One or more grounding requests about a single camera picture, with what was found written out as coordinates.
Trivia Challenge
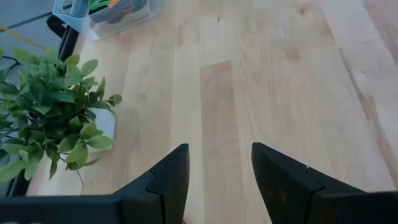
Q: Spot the clear plastic bin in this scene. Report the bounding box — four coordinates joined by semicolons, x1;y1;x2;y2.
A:
52;0;162;42

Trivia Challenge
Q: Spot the green rubber band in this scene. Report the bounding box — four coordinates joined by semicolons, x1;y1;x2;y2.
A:
88;0;113;10

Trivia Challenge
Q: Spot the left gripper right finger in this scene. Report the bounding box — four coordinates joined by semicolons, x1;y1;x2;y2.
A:
251;142;366;224

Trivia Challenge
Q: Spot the green potted plant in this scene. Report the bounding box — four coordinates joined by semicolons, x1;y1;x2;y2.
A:
0;46;123;187

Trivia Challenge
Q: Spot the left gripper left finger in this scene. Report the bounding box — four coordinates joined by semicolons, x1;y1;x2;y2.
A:
112;143;190;224

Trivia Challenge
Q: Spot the dark red rubber band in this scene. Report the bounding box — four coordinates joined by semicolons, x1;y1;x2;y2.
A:
105;2;147;24

